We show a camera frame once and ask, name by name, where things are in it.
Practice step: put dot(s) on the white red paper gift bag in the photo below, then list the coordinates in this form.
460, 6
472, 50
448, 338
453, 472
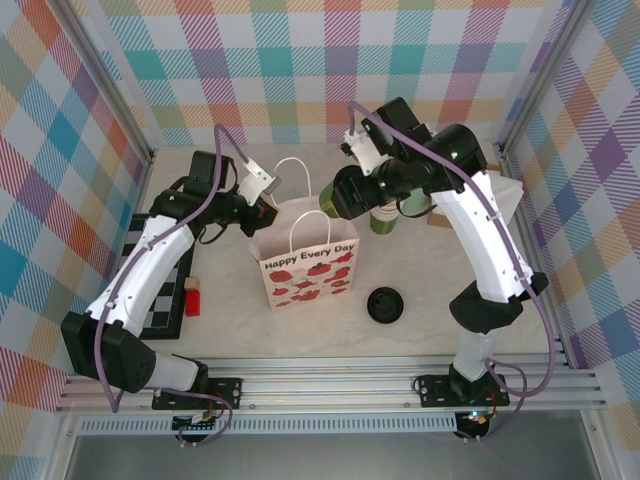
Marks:
310, 280

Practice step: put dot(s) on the black plastic cup lid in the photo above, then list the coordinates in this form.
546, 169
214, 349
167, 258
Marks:
385, 305

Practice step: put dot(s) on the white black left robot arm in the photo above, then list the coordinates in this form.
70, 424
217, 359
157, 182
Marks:
145, 270

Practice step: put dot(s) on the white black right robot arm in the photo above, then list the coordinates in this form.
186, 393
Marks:
480, 235

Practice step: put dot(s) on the mint green tin holder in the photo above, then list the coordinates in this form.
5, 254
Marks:
415, 202

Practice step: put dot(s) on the small wooden block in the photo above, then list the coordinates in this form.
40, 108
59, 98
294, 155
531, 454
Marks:
191, 283

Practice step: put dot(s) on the stack of paper cups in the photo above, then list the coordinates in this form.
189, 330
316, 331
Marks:
384, 220

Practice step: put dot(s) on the red block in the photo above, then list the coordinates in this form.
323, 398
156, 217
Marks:
193, 302

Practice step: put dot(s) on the black chessboard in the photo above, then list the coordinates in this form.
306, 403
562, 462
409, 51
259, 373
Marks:
167, 305

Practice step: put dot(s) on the small circuit board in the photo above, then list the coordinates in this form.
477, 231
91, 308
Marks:
477, 419
200, 419

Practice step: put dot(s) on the aluminium side rail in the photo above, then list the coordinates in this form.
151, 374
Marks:
531, 240

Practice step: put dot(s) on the aluminium frame post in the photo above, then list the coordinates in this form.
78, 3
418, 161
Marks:
112, 87
542, 75

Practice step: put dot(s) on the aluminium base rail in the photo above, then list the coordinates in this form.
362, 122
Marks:
325, 380

